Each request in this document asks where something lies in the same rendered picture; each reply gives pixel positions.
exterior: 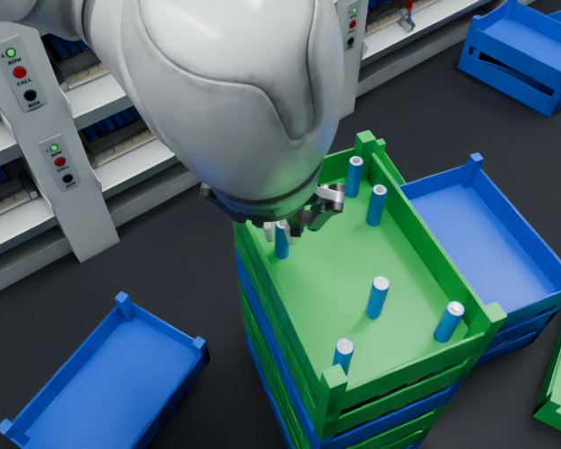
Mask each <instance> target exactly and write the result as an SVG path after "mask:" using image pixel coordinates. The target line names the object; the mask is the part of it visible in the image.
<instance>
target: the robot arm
mask: <svg viewBox="0 0 561 449"><path fill-rule="evenodd" d="M0 21H9V22H13V23H17V24H20V25H23V26H27V27H31V28H33V29H39V30H42V31H44V32H48V33H51V34H53V35H55V36H57V37H61V38H63V39H66V40H69V41H78V40H80V39H82V40H83V41H84V42H85V43H86V44H87V45H88V46H89V47H90V48H91V49H92V50H93V52H94V53H95V54H96V55H97V57H98V58H99V59H100V60H101V61H102V63H103V64H104V66H105V67H106V68H107V70H108V71H109V72H110V74H111V75H112V76H113V77H114V78H115V79H116V81H117V82H118V84H119V85H120V87H121V88H122V89H123V91H124V92H125V93H126V95H127V97H128V98H129V100H130V101H131V102H132V104H133V105H134V106H135V108H136V109H137V111H138V112H139V114H140V115H141V117H142V119H143V120H144V122H145V123H146V125H147V126H148V127H149V129H150V130H151V132H152V133H153V134H154V135H155V136H156V137H157V138H158V139H159V140H160V141H161V142H162V143H163V144H165V146H166V147H168V148H169V149H171V150H172V152H173V153H174V154H175V156H176V157H177V158H178V159H179V160H180V161H181V162H182V163H183V164H184V165H185V166H186V167H187V168H188V169H189V170H190V171H191V172H192V173H193V174H194V175H195V176H196V177H197V178H198V179H199V180H201V181H202V183H201V188H200V193H199V196H200V197H201V198H202V199H203V200H207V201H210V202H212V203H214V204H215V205H216V206H217V207H218V208H220V209H221V210H222V211H223V212H224V213H225V214H226V215H227V216H229V217H230V218H231V219H232V220H233V221H235V222H237V223H238V224H244V223H246V221H247V220H251V221H252V225H254V226H255V227H256V228H262V229H264V234H265V237H266V239H267V241H268V242H273V237H274V231H275V222H277V221H280V220H283V219H286V220H285V227H284V233H285V235H286V238H287V241H288V244H291V245H293V244H295V238H300V237H301V234H302V233H303V232H304V229H305V226H308V227H307V229H308V230H310V231H312V232H316V231H319V230H320V229H321V228H322V227H323V226H324V225H325V224H326V222H327V221H328V220H329V219H330V218H331V217H332V216H334V215H337V214H340V213H343V208H344V201H345V192H346V186H345V185H344V184H342V183H336V184H331V185H326V184H324V185H323V186H322V187H321V184H320V180H319V176H320V172H321V169H322V166H323V161H324V157H325V156H326V154H327V152H328V151H329V148H330V146H331V144H332V142H333V139H334V136H335V134H336V132H337V126H338V122H339V119H340V114H341V109H342V102H343V96H344V83H345V69H344V50H343V42H342V36H341V31H340V27H339V22H338V18H337V12H336V9H335V5H334V3H333V1H332V0H0ZM311 204H312V205H311ZM307 205H311V206H310V210H305V206H307Z"/></svg>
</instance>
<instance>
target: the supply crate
mask: <svg viewBox="0 0 561 449"><path fill-rule="evenodd" d="M375 142H376V138H375V137H374V135H373V134H372V133H371V131H370V130H368V131H364V132H361V133H358V134H356V139H355V146H354V148H352V149H348V150H345V151H340V152H337V153H333V154H330V155H328V156H325V157H324V161H323V166H322V169H321V172H320V176H319V180H320V184H321V187H322V186H323V185H324V184H326V185H331V184H336V183H342V184H344V185H346V179H347V172H348V166H349V159H350V158H352V157H353V156H358V157H361V158H362V159H363V165H362V175H361V181H360V186H359V191H358V195H357V196H356V197H354V198H350V197H347V196H346V194H345V201H344V208H343V213H340V214H337V215H334V216H332V217H331V218H330V219H329V220H328V221H327V222H326V224H325V225H324V226H323V227H322V228H321V229H320V230H319V231H316V232H312V231H310V230H308V229H307V227H308V226H305V229H304V232H303V233H302V234H301V237H300V238H295V244H293V245H291V244H289V256H288V257H287V258H285V259H279V258H277V257H276V256H275V231H274V237H273V242H268V241H267V239H266V237H265V234H264V229H262V228H256V227H255V226H254V225H252V221H251V220H247V221H246V223H244V224H238V223H237V222H236V224H237V226H238V227H239V229H240V233H241V235H242V238H243V239H244V241H245V243H246V245H247V247H248V251H249V253H250V255H251V257H252V258H253V261H254V263H255V265H256V269H257V271H258V272H259V274H260V276H261V279H262V281H263V283H264V286H265V288H266V290H267V292H268V294H269V296H270V299H271V301H272V303H273V305H274V308H275V310H276V312H277V314H278V316H279V318H280V321H281V323H282V325H283V328H284V330H285V331H286V333H287V336H288V338H289V341H290V343H291V345H292V347H293V349H294V351H295V353H296V355H297V359H298V361H299V362H300V364H301V367H302V369H303V371H304V373H305V376H306V378H307V380H308V382H309V384H310V387H311V389H312V391H313V393H314V396H315V398H316V400H317V402H318V404H319V406H320V408H321V411H322V413H323V416H324V417H328V416H330V415H331V414H334V413H336V412H340V411H342V410H344V409H346V408H348V407H351V406H353V405H356V404H358V403H361V402H363V401H366V400H368V399H370V398H372V397H374V396H378V395H380V394H383V393H385V392H387V391H389V390H391V389H394V388H397V387H400V386H401V385H404V384H406V383H408V382H411V381H413V380H416V379H418V378H421V377H423V376H425V375H428V374H429V373H432V372H434V371H438V370H440V369H442V368H444V367H446V366H449V365H451V364H454V363H456V362H459V361H461V360H463V359H466V358H468V357H470V356H472V355H476V354H478V353H481V352H483V351H484V350H485V349H486V348H487V347H488V345H489V344H490V342H491V341H492V339H493V338H494V336H495V335H496V333H497V332H498V330H499V329H500V326H501V325H502V324H503V323H504V322H505V320H506V319H507V317H508V316H507V315H506V313H505V312H504V311H503V309H502V308H501V307H500V305H499V304H498V302H493V303H491V304H489V305H485V304H484V303H483V301H482V300H481V299H480V298H479V297H478V295H477V294H476V292H475V291H474V290H473V288H472V287H471V285H470V284H469V283H468V281H467V280H466V278H465V277H464V275H463V274H462V273H461V271H460V270H459V268H458V267H457V266H456V265H455V264H454V262H453V261H452V259H451V258H450V256H449V255H448V254H447V252H446V251H445V249H444V248H443V246H442V245H441V244H440V242H439V241H438V240H437V239H436V237H435V236H434V235H433V233H432V232H431V230H430V229H429V228H428V226H427V224H426V223H425V222H424V220H423V219H422V218H421V216H420V215H419V213H418V212H417V210H416V209H415V208H414V207H413V206H412V204H411V203H410V201H409V200H408V199H407V197H406V196H405V194H404V193H403V192H402V190H401V188H400V187H399V186H398V184H397V183H396V182H395V180H394V179H393V177H391V175H390V174H389V173H388V171H387V170H386V168H385V167H384V165H383V164H382V163H381V161H380V160H379V158H378V157H377V155H376V154H375V153H373V152H374V147H375ZM377 184H381V185H384V186H385V187H386V189H387V192H386V199H385V203H384V207H383V211H382V215H381V218H380V223H379V225H377V226H371V225H368V224H367V222H366V218H367V214H368V209H369V204H370V196H371V192H372V188H373V186H374V185H377ZM378 276H383V277H386V278H387V279H388V280H389V283H390V285H389V289H388V292H387V294H386V300H385V303H384V306H383V309H382V312H381V315H380V316H379V317H378V318H371V317H369V316H368V315H367V314H366V306H367V303H368V299H369V295H370V289H371V285H372V282H373V280H374V278H376V277H378ZM452 301H457V302H460V303H461V304H462V305H463V306H464V308H465V312H464V314H463V315H462V317H461V319H460V321H459V323H458V325H457V327H456V329H455V331H454V332H453V333H452V335H451V338H450V340H449V341H447V342H445V343H442V342H439V341H437V340H436V339H435V336H434V332H435V329H436V327H437V325H438V323H439V322H440V320H441V317H442V315H443V312H444V310H445V308H446V307H447V305H448V304H449V303H450V302H452ZM342 338H346V339H350V340H351V341H352V342H353V343H354V352H353V356H352V360H351V363H350V367H349V371H348V374H347V376H346V375H345V373H344V371H343V369H342V367H341V365H340V364H336V365H334V366H332V363H333V358H334V353H335V348H336V344H337V341H338V340H339V339H342Z"/></svg>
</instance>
